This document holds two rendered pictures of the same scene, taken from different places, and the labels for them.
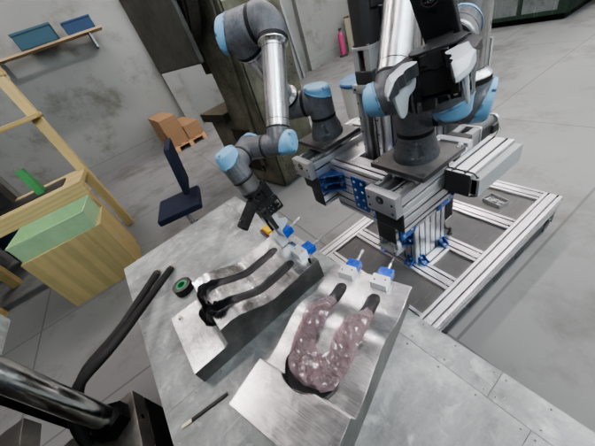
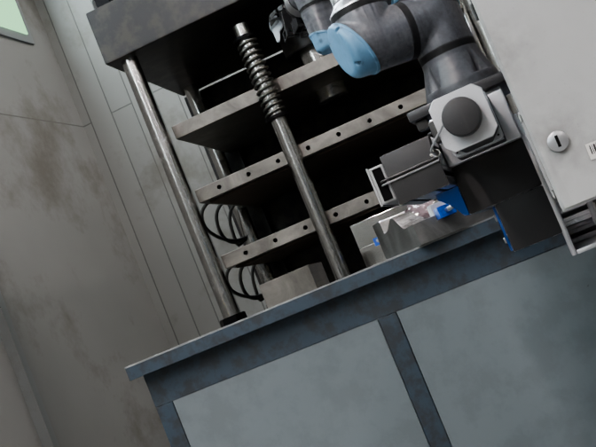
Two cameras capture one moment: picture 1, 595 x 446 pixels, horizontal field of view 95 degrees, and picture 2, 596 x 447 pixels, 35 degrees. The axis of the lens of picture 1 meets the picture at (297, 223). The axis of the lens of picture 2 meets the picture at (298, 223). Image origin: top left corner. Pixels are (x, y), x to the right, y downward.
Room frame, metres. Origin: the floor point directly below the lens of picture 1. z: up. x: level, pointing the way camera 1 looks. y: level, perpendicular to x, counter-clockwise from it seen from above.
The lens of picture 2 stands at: (1.56, -2.21, 0.78)
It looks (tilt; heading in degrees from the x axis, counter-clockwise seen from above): 4 degrees up; 126
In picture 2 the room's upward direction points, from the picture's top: 22 degrees counter-clockwise
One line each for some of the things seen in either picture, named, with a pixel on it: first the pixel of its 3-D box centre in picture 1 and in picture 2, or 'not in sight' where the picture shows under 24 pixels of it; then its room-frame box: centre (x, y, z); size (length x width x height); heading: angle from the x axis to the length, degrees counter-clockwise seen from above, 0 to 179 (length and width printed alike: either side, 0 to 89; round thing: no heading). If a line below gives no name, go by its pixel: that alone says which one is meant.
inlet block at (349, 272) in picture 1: (354, 264); not in sight; (0.60, -0.13, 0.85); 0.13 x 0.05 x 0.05; 132
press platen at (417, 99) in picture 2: not in sight; (354, 143); (-0.26, 0.86, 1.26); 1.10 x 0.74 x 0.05; 25
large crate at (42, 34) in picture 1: (36, 38); not in sight; (6.19, 2.83, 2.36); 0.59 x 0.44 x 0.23; 111
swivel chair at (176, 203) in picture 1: (179, 199); not in sight; (2.46, 0.97, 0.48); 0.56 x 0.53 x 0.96; 117
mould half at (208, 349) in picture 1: (243, 290); not in sight; (0.67, 0.26, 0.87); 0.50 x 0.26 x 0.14; 115
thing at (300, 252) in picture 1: (310, 247); not in sight; (0.73, -0.01, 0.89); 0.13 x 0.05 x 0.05; 115
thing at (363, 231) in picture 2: not in sight; (403, 233); (-0.16, 0.76, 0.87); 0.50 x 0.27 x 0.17; 115
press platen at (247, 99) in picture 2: not in sight; (329, 83); (-0.27, 0.86, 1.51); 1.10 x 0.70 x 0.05; 25
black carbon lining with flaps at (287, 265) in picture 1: (243, 280); not in sight; (0.66, 0.24, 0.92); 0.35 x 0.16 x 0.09; 115
